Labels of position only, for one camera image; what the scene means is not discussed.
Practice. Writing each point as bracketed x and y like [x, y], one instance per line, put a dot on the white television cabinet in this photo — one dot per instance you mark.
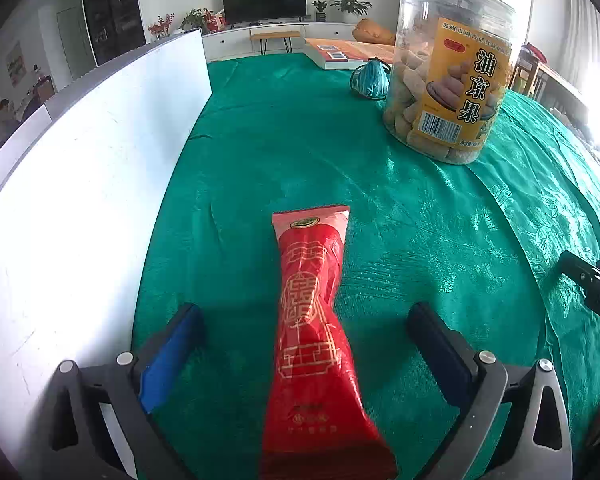
[230, 42]

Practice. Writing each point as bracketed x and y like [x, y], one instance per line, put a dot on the orange cover book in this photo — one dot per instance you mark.
[350, 50]

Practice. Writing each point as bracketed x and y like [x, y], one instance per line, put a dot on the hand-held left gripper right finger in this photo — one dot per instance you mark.
[440, 355]

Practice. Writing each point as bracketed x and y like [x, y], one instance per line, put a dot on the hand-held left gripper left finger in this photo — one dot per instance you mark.
[167, 360]

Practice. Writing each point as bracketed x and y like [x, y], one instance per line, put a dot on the black television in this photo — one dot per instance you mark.
[265, 2]

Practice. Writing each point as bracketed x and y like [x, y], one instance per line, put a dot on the wooden railing bed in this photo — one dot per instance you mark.
[550, 77]

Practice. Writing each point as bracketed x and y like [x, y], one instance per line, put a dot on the black display cabinet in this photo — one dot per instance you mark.
[112, 5]

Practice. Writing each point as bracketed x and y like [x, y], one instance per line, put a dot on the white cardboard box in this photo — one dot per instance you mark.
[80, 210]

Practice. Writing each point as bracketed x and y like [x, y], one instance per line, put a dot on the red patterned packet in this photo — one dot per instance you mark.
[310, 335]

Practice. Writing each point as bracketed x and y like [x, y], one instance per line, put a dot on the red gift box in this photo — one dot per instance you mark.
[215, 21]

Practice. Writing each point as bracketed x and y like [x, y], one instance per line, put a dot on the bushy green potted plant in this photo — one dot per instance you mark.
[194, 20]

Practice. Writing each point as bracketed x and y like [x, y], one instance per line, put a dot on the green tablecloth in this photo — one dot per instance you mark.
[405, 220]

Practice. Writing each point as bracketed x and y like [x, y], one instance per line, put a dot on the wall painting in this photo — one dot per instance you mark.
[16, 62]

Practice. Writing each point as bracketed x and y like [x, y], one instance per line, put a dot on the orange lounge chair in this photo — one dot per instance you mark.
[372, 32]

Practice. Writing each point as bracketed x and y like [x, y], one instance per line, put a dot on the clear plastic snack jar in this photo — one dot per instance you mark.
[430, 60]

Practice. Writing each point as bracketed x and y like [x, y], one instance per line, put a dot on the small green potted plant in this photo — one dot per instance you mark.
[320, 10]

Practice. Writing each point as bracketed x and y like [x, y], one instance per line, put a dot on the large green potted plant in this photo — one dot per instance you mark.
[350, 5]

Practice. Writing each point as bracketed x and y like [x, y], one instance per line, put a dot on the white curtain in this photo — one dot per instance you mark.
[577, 35]

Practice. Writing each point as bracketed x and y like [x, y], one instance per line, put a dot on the red flowers in vase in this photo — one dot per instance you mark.
[161, 27]

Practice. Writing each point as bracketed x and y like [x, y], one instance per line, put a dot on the wooden stool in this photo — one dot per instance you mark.
[275, 35]

